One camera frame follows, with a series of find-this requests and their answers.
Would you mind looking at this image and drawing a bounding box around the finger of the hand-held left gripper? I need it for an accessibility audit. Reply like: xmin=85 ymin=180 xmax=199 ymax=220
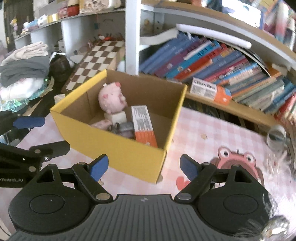
xmin=0 ymin=112 xmax=46 ymax=141
xmin=23 ymin=140 xmax=71 ymax=163

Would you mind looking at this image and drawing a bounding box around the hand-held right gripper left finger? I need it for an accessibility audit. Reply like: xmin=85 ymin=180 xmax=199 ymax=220
xmin=28 ymin=154 xmax=114 ymax=202

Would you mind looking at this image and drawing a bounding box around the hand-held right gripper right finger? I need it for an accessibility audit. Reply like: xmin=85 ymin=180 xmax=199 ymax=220
xmin=174 ymin=154 xmax=266 ymax=202

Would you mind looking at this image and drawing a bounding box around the yellow cardboard box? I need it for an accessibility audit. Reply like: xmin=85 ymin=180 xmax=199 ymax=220
xmin=50 ymin=69 xmax=188 ymax=184

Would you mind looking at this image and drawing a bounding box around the pink oblong case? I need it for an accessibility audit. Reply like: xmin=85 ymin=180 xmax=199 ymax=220
xmin=91 ymin=119 xmax=112 ymax=130

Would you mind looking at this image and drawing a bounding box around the grey toy camera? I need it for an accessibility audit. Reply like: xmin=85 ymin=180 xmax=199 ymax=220
xmin=109 ymin=122 xmax=136 ymax=139

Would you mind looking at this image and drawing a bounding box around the white charger adapter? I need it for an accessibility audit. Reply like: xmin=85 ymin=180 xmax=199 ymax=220
xmin=104 ymin=111 xmax=127 ymax=124

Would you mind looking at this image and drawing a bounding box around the white orange toothpaste box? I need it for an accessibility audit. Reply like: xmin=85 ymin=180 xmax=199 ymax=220
xmin=190 ymin=77 xmax=232 ymax=106
xmin=131 ymin=105 xmax=158 ymax=148

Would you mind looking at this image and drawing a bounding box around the pink plush pig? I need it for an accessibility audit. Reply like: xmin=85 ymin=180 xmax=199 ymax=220
xmin=98 ymin=82 xmax=128 ymax=114

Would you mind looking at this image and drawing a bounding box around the pink printed desk mat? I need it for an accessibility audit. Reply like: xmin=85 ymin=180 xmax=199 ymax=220
xmin=0 ymin=105 xmax=296 ymax=232

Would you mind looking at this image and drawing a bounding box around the pile of clothes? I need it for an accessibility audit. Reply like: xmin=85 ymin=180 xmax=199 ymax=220
xmin=0 ymin=42 xmax=50 ymax=102

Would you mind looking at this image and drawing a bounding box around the black bag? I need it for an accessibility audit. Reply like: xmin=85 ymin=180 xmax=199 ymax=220
xmin=49 ymin=51 xmax=72 ymax=82

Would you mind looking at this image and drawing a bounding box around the white ribbon bow with pearls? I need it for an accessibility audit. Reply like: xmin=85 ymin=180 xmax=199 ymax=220
xmin=264 ymin=144 xmax=296 ymax=178

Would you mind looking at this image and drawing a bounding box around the brown white chessboard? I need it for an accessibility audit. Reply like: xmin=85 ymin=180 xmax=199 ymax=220
xmin=66 ymin=40 xmax=125 ymax=93

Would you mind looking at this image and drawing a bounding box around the row of books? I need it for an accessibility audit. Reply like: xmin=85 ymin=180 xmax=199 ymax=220
xmin=139 ymin=32 xmax=296 ymax=121

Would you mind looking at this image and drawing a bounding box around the white desk bookshelf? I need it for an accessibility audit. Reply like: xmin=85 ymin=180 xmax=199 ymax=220
xmin=14 ymin=0 xmax=296 ymax=130

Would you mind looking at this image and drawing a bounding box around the white lamp bar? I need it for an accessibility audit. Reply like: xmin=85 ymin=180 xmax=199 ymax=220
xmin=176 ymin=23 xmax=252 ymax=49

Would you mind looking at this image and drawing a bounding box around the clear tape ring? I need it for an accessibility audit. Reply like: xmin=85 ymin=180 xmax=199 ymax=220
xmin=266 ymin=125 xmax=287 ymax=147

